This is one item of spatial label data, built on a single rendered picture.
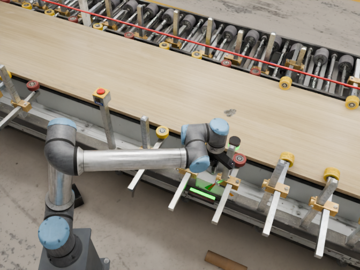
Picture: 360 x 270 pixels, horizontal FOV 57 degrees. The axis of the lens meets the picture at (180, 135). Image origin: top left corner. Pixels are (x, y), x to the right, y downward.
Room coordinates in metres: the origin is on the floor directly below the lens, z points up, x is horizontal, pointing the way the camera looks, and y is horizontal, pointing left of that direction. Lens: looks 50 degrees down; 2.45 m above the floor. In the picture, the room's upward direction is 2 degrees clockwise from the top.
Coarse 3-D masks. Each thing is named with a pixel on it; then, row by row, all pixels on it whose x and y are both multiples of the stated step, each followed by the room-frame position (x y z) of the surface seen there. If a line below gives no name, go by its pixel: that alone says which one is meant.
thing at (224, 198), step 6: (234, 168) 1.10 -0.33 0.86; (234, 174) 1.06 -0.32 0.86; (228, 186) 0.98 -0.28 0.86; (228, 192) 0.94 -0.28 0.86; (222, 198) 0.90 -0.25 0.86; (222, 204) 0.87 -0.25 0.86; (216, 210) 0.83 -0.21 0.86; (222, 210) 0.84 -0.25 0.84; (216, 216) 0.79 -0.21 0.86; (216, 222) 0.76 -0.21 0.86
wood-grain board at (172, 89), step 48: (0, 48) 2.10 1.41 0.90; (48, 48) 2.13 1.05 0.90; (96, 48) 2.15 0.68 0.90; (144, 48) 2.18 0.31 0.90; (144, 96) 1.63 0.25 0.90; (192, 96) 1.65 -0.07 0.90; (240, 96) 1.67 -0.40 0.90; (288, 96) 1.70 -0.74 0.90; (240, 144) 1.25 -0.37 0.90; (288, 144) 1.27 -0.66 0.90; (336, 144) 1.29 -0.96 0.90
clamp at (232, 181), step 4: (216, 176) 1.04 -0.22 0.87; (220, 176) 1.04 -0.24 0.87; (228, 180) 1.01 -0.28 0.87; (232, 180) 1.01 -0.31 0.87; (240, 180) 1.02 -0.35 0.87; (224, 184) 1.00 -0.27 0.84; (232, 184) 0.99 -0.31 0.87; (236, 184) 0.99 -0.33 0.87; (232, 188) 0.99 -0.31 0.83; (236, 188) 0.98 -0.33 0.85
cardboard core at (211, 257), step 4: (208, 252) 0.90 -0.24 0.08; (212, 252) 0.90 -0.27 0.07; (208, 256) 0.87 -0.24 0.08; (212, 256) 0.87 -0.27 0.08; (216, 256) 0.87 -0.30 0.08; (220, 256) 0.87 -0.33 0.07; (208, 260) 0.85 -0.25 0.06; (212, 260) 0.84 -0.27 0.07; (216, 260) 0.84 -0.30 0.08; (220, 260) 0.84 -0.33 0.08; (224, 260) 0.84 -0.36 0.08; (228, 260) 0.84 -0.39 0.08; (232, 260) 0.85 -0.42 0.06; (216, 264) 0.82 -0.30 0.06; (220, 264) 0.82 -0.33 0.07; (224, 264) 0.82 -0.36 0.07; (228, 264) 0.82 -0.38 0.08; (232, 264) 0.82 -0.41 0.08; (236, 264) 0.82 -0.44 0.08; (240, 264) 0.82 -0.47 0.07; (224, 268) 0.80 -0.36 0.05; (228, 268) 0.79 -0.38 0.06; (232, 268) 0.79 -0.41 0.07; (236, 268) 0.79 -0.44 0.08; (240, 268) 0.79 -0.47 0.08; (244, 268) 0.79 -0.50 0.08
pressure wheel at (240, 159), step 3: (237, 153) 1.18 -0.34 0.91; (240, 153) 1.18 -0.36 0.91; (234, 156) 1.15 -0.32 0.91; (237, 156) 1.16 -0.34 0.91; (240, 156) 1.16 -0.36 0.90; (243, 156) 1.16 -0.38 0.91; (234, 159) 1.13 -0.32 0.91; (237, 159) 1.14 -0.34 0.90; (240, 159) 1.14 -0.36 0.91; (243, 159) 1.14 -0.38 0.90; (237, 162) 1.11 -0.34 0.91; (240, 162) 1.11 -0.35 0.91; (243, 162) 1.11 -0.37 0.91; (237, 165) 1.11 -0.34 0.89; (240, 165) 1.10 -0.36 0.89; (243, 165) 1.11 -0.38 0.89
